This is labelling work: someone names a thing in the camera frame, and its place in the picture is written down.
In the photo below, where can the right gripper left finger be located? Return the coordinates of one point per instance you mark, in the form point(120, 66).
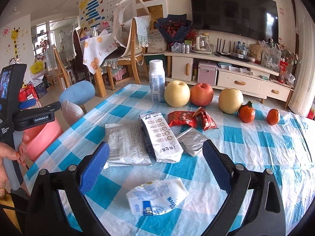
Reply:
point(45, 212)

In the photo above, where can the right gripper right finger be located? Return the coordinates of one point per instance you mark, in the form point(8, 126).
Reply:
point(253, 205)

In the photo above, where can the silver foil wrapper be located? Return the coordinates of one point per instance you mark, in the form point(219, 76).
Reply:
point(192, 141)

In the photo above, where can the white printed packet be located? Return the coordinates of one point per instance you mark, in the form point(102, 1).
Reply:
point(126, 145)

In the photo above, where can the white blue milk pouch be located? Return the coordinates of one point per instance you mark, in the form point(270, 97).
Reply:
point(157, 197)

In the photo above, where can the red snack wrapper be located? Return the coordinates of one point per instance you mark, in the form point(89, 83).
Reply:
point(206, 121)

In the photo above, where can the blue white milk carton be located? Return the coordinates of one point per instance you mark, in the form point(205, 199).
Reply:
point(160, 141)

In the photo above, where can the red cookie wrapper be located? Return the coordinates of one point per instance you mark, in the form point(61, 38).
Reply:
point(178, 118)

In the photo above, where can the pink trash bucket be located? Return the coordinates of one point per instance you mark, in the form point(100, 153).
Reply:
point(40, 137)

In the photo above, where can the person's left hand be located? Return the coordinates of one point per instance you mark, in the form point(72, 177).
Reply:
point(9, 153)

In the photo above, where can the red gift boxes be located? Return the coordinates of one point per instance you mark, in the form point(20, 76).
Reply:
point(28, 92)

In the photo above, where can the yellow bag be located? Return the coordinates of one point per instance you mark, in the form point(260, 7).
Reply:
point(37, 67)

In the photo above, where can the light wooden chair left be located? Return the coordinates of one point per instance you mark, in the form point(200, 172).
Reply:
point(63, 75)

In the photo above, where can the dark wooden chair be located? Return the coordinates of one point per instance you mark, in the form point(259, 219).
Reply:
point(80, 70)

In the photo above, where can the small tangerine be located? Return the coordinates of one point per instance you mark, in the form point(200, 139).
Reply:
point(273, 117)

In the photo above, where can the blue white checkered tablecloth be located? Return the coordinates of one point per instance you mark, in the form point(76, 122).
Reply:
point(286, 148)

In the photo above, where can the yellow pear right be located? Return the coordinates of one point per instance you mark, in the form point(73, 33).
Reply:
point(230, 100)

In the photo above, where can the wooden dining chair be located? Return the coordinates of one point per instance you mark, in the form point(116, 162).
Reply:
point(132, 58)

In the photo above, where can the red apple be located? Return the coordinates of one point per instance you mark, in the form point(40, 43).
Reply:
point(201, 94)

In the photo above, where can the white plastic milk bottle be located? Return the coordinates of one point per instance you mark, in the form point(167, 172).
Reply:
point(156, 80)

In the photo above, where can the cream tv cabinet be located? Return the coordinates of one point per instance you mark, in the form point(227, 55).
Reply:
point(251, 79)

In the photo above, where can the yellow apple left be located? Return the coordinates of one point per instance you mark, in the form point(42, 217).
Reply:
point(177, 93)

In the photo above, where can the pink storage box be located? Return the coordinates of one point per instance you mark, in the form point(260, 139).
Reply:
point(207, 72)

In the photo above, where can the dark blue flower bouquet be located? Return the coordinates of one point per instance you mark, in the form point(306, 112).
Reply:
point(173, 28)

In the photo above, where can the white electric kettle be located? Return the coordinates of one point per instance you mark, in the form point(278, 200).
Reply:
point(201, 44)

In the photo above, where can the black television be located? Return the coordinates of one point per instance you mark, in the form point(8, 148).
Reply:
point(255, 19)

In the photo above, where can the giraffe height wall sticker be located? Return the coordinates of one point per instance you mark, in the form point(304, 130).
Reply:
point(14, 37)

